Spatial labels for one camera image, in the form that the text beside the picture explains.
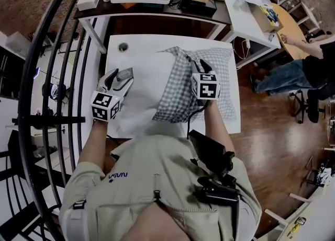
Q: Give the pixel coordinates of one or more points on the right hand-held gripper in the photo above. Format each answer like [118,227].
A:
[208,88]

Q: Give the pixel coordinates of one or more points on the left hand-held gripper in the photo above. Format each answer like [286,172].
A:
[100,104]

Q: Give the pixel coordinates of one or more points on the white pillow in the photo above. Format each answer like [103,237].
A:
[146,91]

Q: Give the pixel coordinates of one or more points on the grey checked pillowcase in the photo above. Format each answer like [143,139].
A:
[178,91]

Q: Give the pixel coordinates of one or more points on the person's left forearm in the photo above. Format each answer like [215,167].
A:
[91,143]

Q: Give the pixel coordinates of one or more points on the person's right forearm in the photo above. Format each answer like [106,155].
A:
[217,127]

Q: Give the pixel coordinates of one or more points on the white power adapter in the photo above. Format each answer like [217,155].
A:
[247,44]

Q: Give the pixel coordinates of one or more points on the white side table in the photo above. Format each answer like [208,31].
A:
[235,20]

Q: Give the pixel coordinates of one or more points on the black box device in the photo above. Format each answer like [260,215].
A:
[199,7]

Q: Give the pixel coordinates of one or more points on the black metal railing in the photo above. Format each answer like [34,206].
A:
[57,119]

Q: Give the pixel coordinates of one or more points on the clear plastic cup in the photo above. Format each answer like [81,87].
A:
[238,2]

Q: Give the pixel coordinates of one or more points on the dark-top table white legs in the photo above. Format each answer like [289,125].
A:
[146,12]

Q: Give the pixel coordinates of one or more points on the open cardboard box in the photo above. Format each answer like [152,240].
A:
[264,17]

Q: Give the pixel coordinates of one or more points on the person's beige vest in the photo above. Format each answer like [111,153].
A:
[157,172]

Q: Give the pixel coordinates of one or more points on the round wooden table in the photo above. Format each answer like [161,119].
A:
[290,25]

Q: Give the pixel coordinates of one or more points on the black office chair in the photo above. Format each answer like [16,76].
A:
[312,104]

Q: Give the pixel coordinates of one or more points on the small silver can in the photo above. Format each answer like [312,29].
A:
[301,220]

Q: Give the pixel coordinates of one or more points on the black clamp mount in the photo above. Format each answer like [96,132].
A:
[217,194]

